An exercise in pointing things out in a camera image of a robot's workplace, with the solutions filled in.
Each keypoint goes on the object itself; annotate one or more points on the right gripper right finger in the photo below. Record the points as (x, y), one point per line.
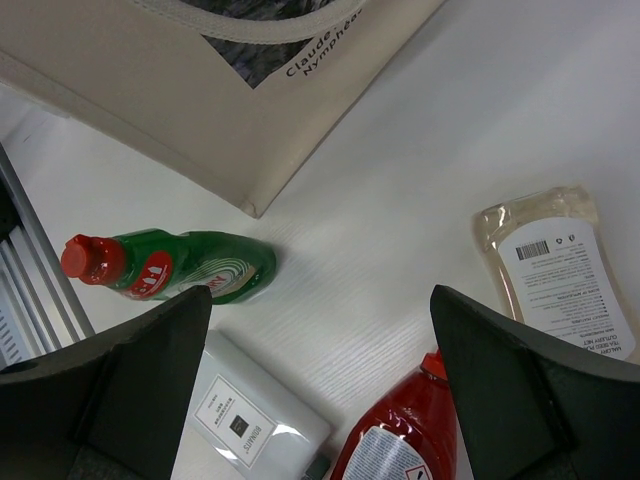
(531, 406)

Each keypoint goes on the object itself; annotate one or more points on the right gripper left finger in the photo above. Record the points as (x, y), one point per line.
(112, 406)

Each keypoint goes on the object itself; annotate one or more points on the green bottle red cap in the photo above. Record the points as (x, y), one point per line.
(157, 265)

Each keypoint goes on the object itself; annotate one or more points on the beige canvas tote bag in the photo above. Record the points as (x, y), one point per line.
(234, 95)

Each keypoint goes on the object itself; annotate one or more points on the red bottle white label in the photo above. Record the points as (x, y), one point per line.
(409, 433)

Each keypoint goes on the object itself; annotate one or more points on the white rectangular bottle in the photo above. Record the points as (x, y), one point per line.
(252, 420)

